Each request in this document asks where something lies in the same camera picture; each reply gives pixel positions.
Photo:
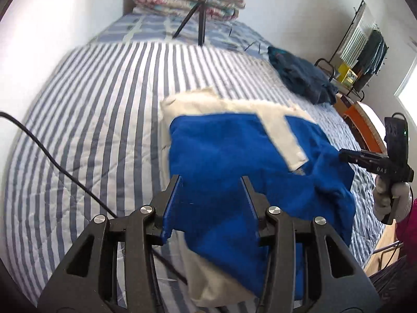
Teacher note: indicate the orange covered box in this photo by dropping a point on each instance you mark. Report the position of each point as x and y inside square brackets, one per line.
[366, 126]

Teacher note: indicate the right gloved hand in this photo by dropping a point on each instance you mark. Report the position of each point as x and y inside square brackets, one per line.
[394, 201]

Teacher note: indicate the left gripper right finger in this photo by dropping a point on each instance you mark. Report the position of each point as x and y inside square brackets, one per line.
[310, 268]

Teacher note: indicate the striped hanging towel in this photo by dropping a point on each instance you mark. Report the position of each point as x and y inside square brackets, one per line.
[357, 36]

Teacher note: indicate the striped blue white bed quilt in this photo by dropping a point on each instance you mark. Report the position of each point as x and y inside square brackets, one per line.
[99, 116]

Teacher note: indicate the dark navy folded clothes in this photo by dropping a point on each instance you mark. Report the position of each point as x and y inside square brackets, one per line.
[302, 77]

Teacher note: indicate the yellow box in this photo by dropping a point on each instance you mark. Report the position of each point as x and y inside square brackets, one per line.
[346, 76]

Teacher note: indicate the dark hanging clothes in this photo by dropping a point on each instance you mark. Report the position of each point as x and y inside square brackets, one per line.
[373, 54]

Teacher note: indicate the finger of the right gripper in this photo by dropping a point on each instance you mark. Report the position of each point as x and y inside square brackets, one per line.
[358, 158]

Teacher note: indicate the bright window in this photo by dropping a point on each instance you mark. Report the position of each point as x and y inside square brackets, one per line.
[407, 94]

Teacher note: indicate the black clothes rack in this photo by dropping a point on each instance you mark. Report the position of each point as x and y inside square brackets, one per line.
[330, 68]

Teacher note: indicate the blue checked bed sheet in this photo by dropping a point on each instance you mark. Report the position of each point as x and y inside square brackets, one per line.
[226, 35]

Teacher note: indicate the beige blue work jacket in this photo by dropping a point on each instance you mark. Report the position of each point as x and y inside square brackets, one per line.
[224, 149]

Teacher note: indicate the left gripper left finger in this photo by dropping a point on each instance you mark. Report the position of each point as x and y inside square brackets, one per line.
[85, 280]

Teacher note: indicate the pink sleeve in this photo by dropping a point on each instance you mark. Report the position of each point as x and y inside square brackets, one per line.
[406, 232]

